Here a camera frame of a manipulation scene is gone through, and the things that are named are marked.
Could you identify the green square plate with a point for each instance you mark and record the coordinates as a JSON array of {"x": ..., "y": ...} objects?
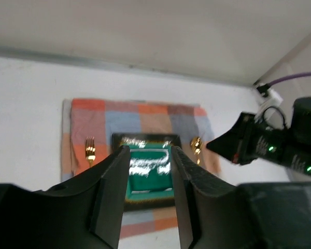
[{"x": 150, "y": 181}]

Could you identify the gold spoon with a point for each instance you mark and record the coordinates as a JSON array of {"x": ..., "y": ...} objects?
[{"x": 196, "y": 146}]

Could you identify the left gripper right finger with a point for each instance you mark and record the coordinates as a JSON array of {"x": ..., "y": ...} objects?
[{"x": 206, "y": 206}]

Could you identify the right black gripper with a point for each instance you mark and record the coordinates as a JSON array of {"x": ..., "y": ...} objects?
[{"x": 250, "y": 139}]

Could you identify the gold fork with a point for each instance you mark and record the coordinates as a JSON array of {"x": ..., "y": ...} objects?
[{"x": 90, "y": 150}]

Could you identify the orange blue checkered cloth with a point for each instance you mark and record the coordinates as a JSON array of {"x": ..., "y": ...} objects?
[{"x": 102, "y": 118}]

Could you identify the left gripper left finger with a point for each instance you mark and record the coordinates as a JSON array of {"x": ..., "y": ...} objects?
[{"x": 85, "y": 211}]

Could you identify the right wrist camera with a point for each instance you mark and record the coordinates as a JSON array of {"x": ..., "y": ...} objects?
[{"x": 266, "y": 96}]

